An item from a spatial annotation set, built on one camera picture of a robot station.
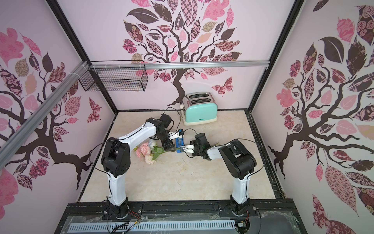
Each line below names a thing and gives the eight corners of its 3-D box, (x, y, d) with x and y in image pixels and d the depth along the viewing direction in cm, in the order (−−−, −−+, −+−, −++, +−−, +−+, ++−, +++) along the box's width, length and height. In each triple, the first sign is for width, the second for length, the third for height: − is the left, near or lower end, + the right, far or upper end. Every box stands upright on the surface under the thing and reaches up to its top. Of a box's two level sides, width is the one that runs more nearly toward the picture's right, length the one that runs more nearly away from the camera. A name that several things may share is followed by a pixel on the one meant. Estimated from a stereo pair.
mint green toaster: (183, 125, 112) (182, 109, 98) (184, 108, 125) (183, 91, 111) (215, 125, 112) (219, 109, 98) (213, 108, 124) (215, 91, 111)
